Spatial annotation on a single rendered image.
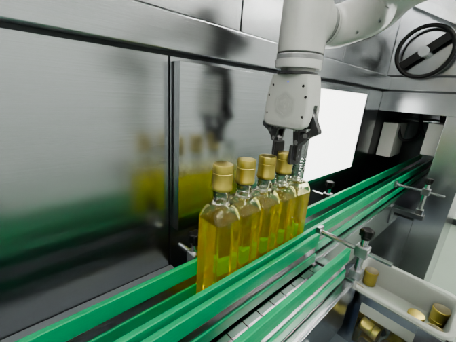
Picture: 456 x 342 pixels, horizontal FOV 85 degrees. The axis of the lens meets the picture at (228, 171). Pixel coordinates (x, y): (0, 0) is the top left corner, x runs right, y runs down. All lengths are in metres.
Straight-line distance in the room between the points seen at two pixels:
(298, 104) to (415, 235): 1.16
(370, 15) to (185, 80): 0.33
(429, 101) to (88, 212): 1.34
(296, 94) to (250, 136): 0.18
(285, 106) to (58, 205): 0.42
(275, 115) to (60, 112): 0.36
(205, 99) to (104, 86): 0.18
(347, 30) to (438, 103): 0.90
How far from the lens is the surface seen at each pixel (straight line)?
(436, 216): 1.48
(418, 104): 1.43
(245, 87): 0.59
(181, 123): 0.49
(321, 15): 0.51
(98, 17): 0.45
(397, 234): 1.55
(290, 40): 0.50
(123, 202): 0.51
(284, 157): 0.52
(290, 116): 0.49
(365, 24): 0.56
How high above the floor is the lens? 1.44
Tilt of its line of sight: 17 degrees down
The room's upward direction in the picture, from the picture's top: 4 degrees clockwise
